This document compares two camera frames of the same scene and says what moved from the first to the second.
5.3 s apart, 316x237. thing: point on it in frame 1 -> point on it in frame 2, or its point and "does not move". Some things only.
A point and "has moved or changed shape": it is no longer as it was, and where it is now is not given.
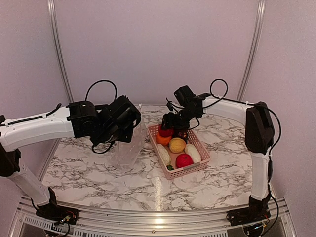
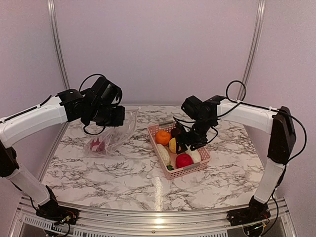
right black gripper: [168, 119] -> [188, 141]
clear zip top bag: [132, 154] has moved or changed shape
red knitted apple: [183, 160] does not move
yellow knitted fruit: [177, 145] does not move
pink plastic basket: [192, 139] does not move
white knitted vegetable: [165, 156] does not move
